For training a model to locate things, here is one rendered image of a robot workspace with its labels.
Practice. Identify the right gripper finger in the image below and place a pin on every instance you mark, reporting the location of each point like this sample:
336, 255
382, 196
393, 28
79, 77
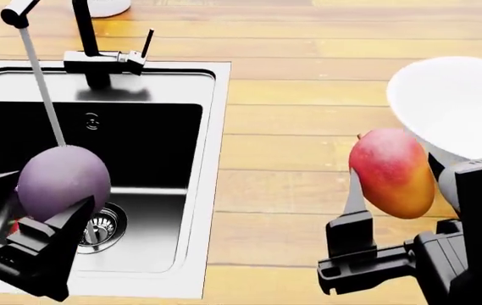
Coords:
355, 222
448, 187

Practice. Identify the purple eggplant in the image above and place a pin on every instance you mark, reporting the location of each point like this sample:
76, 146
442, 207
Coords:
62, 181

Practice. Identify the red yellow mango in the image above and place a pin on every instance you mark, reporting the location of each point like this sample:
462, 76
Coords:
393, 178

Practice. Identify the metal sink drain strainer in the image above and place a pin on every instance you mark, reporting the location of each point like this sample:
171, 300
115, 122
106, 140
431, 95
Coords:
107, 227

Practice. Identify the large white bowl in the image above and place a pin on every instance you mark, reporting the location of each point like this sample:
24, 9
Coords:
452, 105

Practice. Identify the round sink overflow hole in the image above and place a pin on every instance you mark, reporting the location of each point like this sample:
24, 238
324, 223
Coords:
91, 121

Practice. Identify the stainless steel kitchen sink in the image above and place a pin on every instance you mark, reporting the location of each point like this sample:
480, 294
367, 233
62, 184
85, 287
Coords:
190, 190

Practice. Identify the black kitchen faucet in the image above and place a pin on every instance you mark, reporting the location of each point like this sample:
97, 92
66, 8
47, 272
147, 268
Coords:
86, 38

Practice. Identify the running water stream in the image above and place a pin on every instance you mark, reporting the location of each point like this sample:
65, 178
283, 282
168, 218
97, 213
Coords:
41, 85

